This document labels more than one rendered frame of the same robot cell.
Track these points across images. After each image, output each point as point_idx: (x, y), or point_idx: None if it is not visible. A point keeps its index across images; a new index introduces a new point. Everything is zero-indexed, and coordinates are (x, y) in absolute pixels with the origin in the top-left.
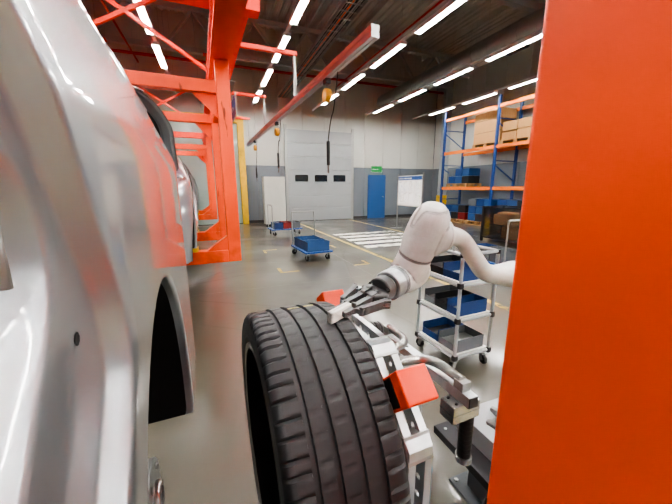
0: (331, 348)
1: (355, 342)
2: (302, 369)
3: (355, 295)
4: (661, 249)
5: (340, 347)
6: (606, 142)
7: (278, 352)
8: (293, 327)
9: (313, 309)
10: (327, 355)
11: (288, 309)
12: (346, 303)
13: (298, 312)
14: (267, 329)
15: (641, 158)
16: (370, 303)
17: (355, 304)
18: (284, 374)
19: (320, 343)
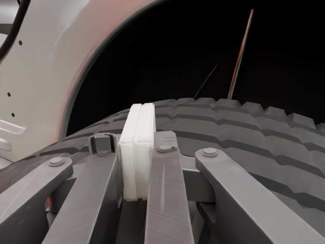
0: (84, 136)
1: (33, 164)
2: (105, 119)
3: (170, 200)
4: None
5: (66, 145)
6: None
7: (156, 103)
8: (197, 114)
9: (272, 168)
10: (83, 133)
11: (324, 153)
12: (138, 134)
13: (274, 145)
14: (222, 100)
15: None
16: (9, 206)
17: (91, 142)
18: (121, 111)
19: (113, 127)
